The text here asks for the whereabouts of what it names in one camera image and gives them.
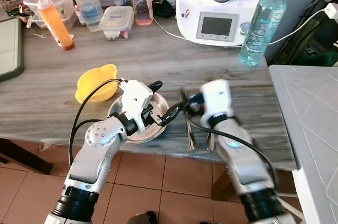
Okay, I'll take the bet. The round steel plate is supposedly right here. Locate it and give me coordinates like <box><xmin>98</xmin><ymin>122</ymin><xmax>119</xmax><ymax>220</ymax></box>
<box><xmin>107</xmin><ymin>91</ymin><xmax>171</xmax><ymax>144</ymax></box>

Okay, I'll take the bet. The steel fork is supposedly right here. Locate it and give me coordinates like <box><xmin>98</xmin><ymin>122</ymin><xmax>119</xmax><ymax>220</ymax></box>
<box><xmin>179</xmin><ymin>88</ymin><xmax>199</xmax><ymax>151</ymax></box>

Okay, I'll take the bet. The steel cutlery piece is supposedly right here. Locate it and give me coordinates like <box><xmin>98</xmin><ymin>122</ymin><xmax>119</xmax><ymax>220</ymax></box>
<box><xmin>206</xmin><ymin>129</ymin><xmax>217</xmax><ymax>152</ymax></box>

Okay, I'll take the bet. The yellow plastic bowl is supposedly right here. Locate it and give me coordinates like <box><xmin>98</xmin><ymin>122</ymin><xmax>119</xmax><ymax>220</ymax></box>
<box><xmin>75</xmin><ymin>64</ymin><xmax>118</xmax><ymax>104</ymax></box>

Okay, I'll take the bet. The small clear lidded container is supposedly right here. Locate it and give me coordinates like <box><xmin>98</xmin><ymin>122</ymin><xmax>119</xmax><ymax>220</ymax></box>
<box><xmin>98</xmin><ymin>5</ymin><xmax>135</xmax><ymax>41</ymax></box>

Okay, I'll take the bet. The small black pouch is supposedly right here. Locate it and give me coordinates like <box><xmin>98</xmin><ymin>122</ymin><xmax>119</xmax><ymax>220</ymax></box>
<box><xmin>153</xmin><ymin>0</ymin><xmax>176</xmax><ymax>18</ymax></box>

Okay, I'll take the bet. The white food processor steel bowl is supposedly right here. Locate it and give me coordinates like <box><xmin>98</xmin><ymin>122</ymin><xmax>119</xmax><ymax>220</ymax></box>
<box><xmin>176</xmin><ymin>0</ymin><xmax>280</xmax><ymax>48</ymax></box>

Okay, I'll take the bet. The blue plastic water bottle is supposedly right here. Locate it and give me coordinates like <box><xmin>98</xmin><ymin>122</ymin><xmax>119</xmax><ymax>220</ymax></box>
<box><xmin>238</xmin><ymin>0</ymin><xmax>287</xmax><ymax>67</ymax></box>

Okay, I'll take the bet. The clear bottle with orange cap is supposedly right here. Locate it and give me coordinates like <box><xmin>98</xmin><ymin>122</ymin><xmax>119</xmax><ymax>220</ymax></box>
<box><xmin>66</xmin><ymin>0</ymin><xmax>105</xmax><ymax>32</ymax></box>

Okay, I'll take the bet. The orange sauce squeeze bottle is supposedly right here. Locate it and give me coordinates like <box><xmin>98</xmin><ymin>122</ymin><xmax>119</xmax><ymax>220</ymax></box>
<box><xmin>36</xmin><ymin>0</ymin><xmax>76</xmax><ymax>51</ymax></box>

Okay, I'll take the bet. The white plastic folding table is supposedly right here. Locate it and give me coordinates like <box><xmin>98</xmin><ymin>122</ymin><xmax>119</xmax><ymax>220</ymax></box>
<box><xmin>268</xmin><ymin>64</ymin><xmax>338</xmax><ymax>224</ymax></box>

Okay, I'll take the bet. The clear plastic tub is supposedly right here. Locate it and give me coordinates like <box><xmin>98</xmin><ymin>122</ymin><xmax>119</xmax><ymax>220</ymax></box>
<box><xmin>24</xmin><ymin>0</ymin><xmax>77</xmax><ymax>29</ymax></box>

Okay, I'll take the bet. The pale tray with dark rim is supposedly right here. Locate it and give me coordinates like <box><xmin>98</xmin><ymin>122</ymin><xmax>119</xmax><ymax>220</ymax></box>
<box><xmin>0</xmin><ymin>18</ymin><xmax>25</xmax><ymax>82</ymax></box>

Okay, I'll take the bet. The white charger adapter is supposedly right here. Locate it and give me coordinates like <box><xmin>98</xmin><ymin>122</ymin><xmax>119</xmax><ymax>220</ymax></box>
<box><xmin>324</xmin><ymin>3</ymin><xmax>338</xmax><ymax>20</ymax></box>

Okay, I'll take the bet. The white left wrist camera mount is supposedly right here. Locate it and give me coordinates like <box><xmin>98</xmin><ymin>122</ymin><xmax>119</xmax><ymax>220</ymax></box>
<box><xmin>119</xmin><ymin>80</ymin><xmax>154</xmax><ymax>134</ymax></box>

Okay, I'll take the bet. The white appliance cable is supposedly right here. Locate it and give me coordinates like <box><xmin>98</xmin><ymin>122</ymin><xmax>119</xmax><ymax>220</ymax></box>
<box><xmin>152</xmin><ymin>17</ymin><xmax>185</xmax><ymax>41</ymax></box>

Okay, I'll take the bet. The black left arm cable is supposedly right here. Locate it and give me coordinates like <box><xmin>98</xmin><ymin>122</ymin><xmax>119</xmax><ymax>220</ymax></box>
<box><xmin>68</xmin><ymin>79</ymin><xmax>125</xmax><ymax>169</ymax></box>

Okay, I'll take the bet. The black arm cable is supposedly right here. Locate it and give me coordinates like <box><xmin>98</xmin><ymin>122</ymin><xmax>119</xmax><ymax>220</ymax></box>
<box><xmin>182</xmin><ymin>110</ymin><xmax>279</xmax><ymax>190</ymax></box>
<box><xmin>68</xmin><ymin>79</ymin><xmax>125</xmax><ymax>169</ymax></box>

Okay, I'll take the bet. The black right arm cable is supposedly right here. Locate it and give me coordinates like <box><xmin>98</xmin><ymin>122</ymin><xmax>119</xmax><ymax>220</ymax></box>
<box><xmin>182</xmin><ymin>110</ymin><xmax>279</xmax><ymax>190</ymax></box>

